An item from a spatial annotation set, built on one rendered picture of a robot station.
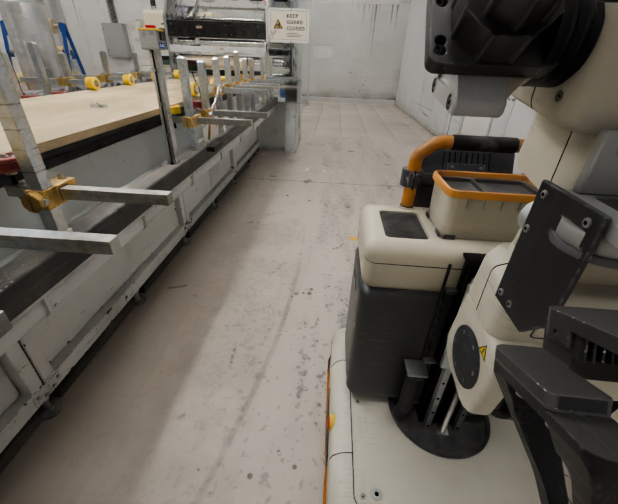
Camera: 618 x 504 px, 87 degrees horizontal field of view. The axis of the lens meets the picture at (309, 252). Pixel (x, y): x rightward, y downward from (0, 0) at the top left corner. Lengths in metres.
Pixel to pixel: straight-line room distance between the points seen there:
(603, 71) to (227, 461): 1.27
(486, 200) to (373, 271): 0.27
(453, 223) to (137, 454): 1.21
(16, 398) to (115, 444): 0.34
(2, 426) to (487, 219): 1.46
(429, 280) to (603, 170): 0.44
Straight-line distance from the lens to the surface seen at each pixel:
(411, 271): 0.76
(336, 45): 10.86
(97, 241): 0.74
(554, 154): 0.53
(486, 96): 0.39
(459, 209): 0.76
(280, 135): 4.80
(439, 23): 0.40
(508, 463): 1.11
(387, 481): 0.98
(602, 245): 0.38
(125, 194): 0.98
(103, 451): 1.44
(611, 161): 0.43
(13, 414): 1.46
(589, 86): 0.43
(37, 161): 1.05
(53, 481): 1.46
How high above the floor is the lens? 1.15
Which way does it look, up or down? 31 degrees down
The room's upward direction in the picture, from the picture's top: 2 degrees clockwise
